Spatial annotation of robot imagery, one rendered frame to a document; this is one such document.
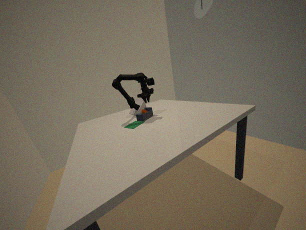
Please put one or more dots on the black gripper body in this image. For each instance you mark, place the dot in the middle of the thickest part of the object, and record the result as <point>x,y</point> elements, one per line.
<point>143,94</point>

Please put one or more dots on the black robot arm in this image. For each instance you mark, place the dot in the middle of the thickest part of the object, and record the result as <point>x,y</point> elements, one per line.
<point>141,78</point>

